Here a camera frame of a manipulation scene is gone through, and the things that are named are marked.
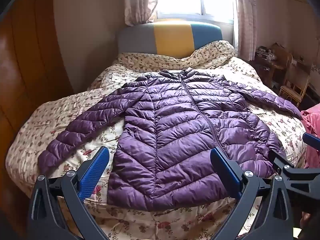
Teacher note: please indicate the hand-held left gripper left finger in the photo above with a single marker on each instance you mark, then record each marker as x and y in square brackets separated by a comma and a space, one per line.
[93, 172]

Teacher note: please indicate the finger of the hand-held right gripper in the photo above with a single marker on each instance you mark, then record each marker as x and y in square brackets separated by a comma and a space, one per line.
[311, 140]
[277, 158]

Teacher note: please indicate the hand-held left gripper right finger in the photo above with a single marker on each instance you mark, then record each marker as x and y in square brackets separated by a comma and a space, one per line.
[226, 172]

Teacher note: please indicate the purple quilted down jacket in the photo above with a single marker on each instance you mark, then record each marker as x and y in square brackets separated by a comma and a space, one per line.
[175, 130]

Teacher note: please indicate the pink cloth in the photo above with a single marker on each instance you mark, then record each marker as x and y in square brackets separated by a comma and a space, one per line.
[312, 122]

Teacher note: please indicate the small wooden chair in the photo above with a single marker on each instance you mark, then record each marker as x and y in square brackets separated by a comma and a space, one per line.
[295, 87]

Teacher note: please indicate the floral quilt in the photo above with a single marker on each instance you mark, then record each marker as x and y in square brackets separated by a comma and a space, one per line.
[62, 110]

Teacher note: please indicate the wooden side table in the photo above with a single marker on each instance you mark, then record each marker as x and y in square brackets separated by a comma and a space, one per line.
[277, 62]

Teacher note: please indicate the wooden wardrobe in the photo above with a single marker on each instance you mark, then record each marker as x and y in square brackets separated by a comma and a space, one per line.
[25, 55]

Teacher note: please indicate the pink patterned curtain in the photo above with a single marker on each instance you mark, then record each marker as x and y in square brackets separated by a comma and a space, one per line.
[140, 2]
[246, 17]

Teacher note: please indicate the grey yellow teal headboard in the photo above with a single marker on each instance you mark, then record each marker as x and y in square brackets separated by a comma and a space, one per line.
[172, 37]

